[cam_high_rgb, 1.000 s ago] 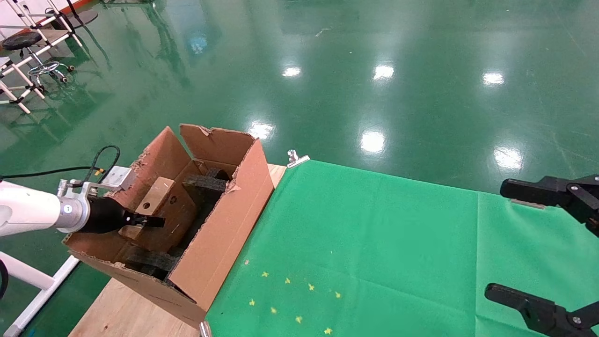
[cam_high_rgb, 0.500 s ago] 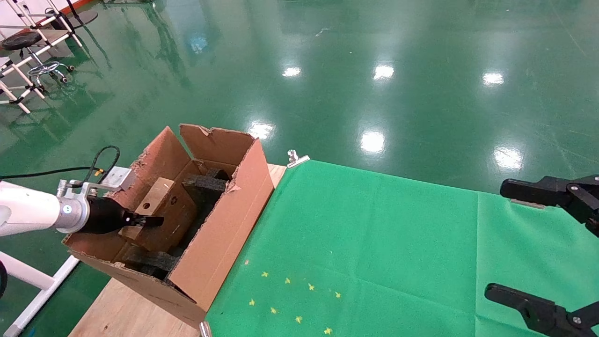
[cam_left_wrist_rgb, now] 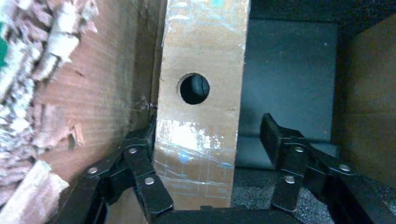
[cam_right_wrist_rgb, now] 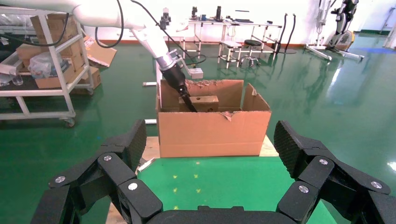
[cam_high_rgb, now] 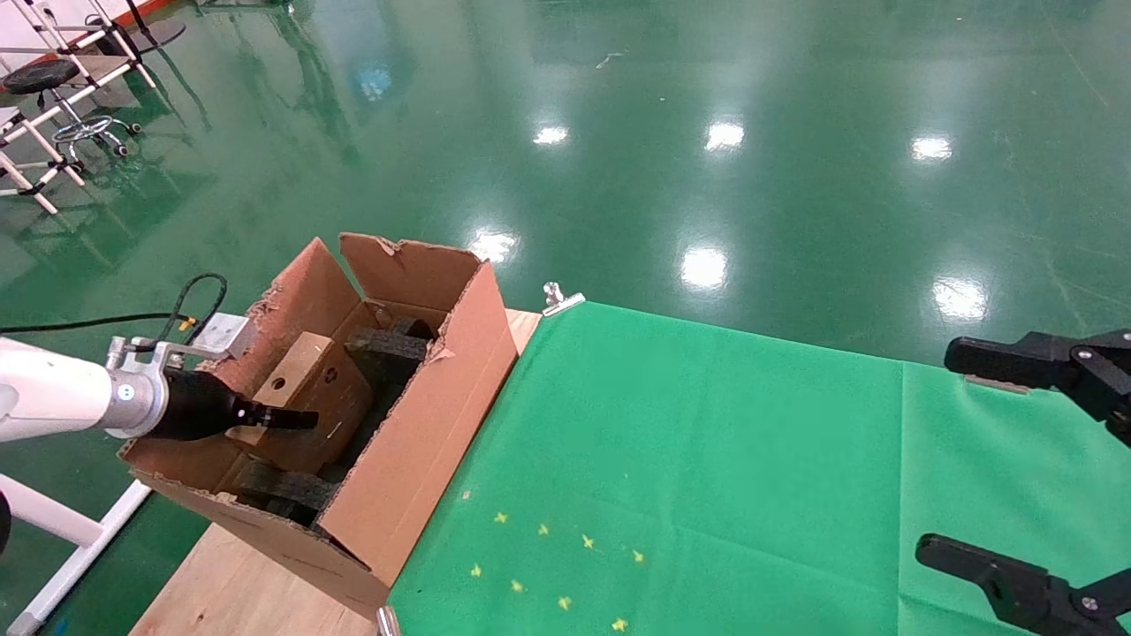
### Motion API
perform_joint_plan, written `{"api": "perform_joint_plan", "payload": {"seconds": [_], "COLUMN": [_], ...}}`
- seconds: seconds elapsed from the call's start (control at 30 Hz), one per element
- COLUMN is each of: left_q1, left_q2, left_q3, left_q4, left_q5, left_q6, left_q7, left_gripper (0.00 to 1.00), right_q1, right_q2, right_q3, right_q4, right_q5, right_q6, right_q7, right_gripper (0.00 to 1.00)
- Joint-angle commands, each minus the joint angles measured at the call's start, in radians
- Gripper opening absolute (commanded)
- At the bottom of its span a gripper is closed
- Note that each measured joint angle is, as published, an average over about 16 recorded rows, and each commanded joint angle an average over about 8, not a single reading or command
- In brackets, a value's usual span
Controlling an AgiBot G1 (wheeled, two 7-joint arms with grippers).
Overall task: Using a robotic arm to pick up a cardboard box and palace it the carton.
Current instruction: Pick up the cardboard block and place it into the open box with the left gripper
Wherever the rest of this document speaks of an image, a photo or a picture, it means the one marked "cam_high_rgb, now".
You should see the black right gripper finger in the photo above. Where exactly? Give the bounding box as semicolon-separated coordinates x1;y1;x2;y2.
943;331;1131;447
915;534;1131;636

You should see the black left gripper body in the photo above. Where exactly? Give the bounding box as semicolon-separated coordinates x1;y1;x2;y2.
157;369;264;443

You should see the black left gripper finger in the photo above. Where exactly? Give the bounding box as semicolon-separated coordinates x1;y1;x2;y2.
234;405;319;431

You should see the small brown cardboard box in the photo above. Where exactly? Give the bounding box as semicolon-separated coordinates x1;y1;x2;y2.
225;331;376;473

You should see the large open cardboard carton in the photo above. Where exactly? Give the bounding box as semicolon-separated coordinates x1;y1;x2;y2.
118;231;520;621

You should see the black foam insert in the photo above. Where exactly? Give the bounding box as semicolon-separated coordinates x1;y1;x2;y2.
232;458;341;529
343;316;440;390

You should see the white pipe table leg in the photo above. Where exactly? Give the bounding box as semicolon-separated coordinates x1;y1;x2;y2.
0;475;153;636

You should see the green cloth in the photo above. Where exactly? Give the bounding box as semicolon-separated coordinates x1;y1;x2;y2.
389;300;1131;636

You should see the white pipe rack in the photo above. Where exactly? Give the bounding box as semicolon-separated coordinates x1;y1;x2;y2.
0;0;160;217

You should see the black round stool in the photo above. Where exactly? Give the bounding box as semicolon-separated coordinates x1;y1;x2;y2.
3;58;142;169

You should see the black round stand base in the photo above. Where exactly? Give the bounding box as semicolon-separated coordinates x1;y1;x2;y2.
113;19;188;56

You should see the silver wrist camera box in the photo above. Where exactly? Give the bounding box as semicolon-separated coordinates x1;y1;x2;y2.
106;312;257;376

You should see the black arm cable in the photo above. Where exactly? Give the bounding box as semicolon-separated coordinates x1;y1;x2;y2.
0;272;229;347

